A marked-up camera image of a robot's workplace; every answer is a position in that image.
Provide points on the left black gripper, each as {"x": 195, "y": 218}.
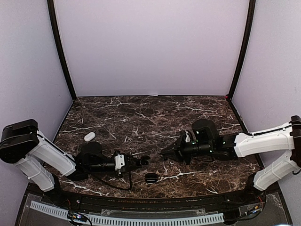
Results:
{"x": 127, "y": 170}

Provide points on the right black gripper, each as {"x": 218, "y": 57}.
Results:
{"x": 178, "y": 147}

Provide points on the white earbud charging case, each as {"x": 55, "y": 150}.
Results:
{"x": 90, "y": 136}

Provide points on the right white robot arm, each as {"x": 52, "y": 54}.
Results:
{"x": 285, "y": 137}

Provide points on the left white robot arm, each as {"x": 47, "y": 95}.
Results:
{"x": 23, "y": 145}

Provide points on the black closed charging case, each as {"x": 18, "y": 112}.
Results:
{"x": 151, "y": 178}

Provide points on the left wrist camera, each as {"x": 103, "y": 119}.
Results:
{"x": 119, "y": 162}

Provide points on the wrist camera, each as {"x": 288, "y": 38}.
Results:
{"x": 119, "y": 162}
{"x": 187, "y": 137}

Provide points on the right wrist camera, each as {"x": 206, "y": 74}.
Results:
{"x": 187, "y": 137}

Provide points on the white slotted cable duct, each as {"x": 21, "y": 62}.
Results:
{"x": 97, "y": 220}

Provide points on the black front frame rail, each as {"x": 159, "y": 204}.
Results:
{"x": 169, "y": 193}

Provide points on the right black frame post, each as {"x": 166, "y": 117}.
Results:
{"x": 243, "y": 49}

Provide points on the black frame post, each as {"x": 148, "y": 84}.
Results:
{"x": 59, "y": 48}
{"x": 243, "y": 49}

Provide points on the left black frame post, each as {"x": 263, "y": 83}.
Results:
{"x": 59, "y": 48}

